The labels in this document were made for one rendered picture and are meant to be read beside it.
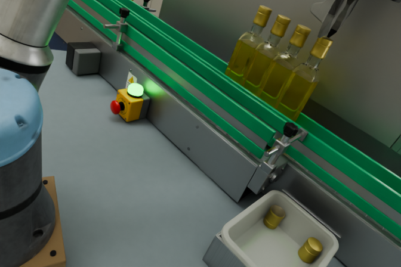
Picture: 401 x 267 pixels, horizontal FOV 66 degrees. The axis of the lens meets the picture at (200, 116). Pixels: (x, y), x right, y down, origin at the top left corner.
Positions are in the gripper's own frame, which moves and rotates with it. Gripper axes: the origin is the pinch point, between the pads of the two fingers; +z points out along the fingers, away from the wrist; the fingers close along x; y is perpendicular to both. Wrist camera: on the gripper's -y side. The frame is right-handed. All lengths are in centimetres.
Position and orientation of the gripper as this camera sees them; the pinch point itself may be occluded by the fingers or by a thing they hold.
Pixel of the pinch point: (329, 33)
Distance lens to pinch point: 76.5
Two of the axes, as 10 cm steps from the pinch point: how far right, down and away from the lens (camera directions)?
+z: -3.1, 8.1, 5.0
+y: -6.9, -5.6, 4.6
